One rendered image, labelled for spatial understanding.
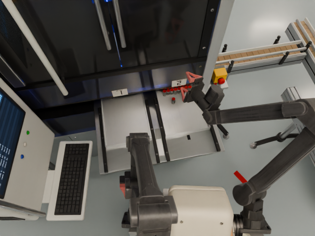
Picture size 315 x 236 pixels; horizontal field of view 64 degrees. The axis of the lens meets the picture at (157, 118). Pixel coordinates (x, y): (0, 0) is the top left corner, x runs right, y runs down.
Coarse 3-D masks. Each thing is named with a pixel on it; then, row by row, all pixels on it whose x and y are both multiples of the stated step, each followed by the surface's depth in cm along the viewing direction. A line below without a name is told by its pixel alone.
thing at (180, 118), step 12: (192, 84) 160; (168, 96) 157; (180, 96) 157; (168, 108) 153; (180, 108) 153; (192, 108) 153; (168, 120) 149; (180, 120) 149; (192, 120) 149; (204, 120) 149; (168, 132) 146; (180, 132) 142; (192, 132) 145
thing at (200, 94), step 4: (200, 84) 113; (192, 88) 112; (196, 88) 113; (200, 88) 115; (192, 92) 114; (196, 92) 113; (200, 92) 113; (188, 96) 116; (192, 96) 114; (196, 96) 112; (200, 96) 111; (188, 100) 117; (192, 100) 119; (196, 100) 112
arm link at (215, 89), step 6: (210, 90) 105; (216, 90) 104; (222, 90) 106; (204, 96) 109; (210, 96) 106; (216, 96) 104; (222, 96) 104; (210, 102) 107; (216, 102) 105; (210, 108) 107; (216, 108) 109; (204, 114) 107; (210, 114) 105; (210, 120) 104
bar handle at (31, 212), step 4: (0, 200) 92; (0, 204) 91; (4, 204) 93; (8, 204) 96; (12, 204) 98; (4, 208) 95; (8, 208) 97; (12, 208) 99; (16, 208) 101; (20, 208) 104; (24, 208) 107; (28, 208) 110; (20, 212) 106; (24, 212) 108; (28, 212) 110; (32, 212) 114; (36, 212) 117; (40, 212) 121; (44, 212) 126; (40, 216) 123; (44, 216) 126
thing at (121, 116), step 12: (120, 96) 157; (132, 96) 157; (108, 108) 154; (120, 108) 153; (132, 108) 153; (144, 108) 153; (108, 120) 150; (120, 120) 150; (132, 120) 150; (144, 120) 150; (108, 132) 146; (120, 132) 146; (132, 132) 146; (144, 132) 146; (108, 144) 143; (120, 144) 141
